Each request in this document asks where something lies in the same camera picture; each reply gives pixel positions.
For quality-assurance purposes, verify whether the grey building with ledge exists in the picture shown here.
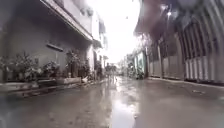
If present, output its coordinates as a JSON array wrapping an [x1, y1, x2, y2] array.
[[0, 0, 109, 84]]

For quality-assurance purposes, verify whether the wet grey asphalt road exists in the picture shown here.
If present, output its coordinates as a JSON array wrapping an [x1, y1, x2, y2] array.
[[0, 75, 224, 128]]

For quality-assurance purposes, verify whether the building with metal gates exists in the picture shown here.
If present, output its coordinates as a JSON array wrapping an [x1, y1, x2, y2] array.
[[125, 0, 224, 85]]

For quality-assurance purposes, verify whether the concrete kerb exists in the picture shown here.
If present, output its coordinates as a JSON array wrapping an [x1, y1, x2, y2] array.
[[0, 77, 108, 98]]

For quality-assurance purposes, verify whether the row of potted plants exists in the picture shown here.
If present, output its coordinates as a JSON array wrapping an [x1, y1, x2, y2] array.
[[0, 49, 101, 86]]

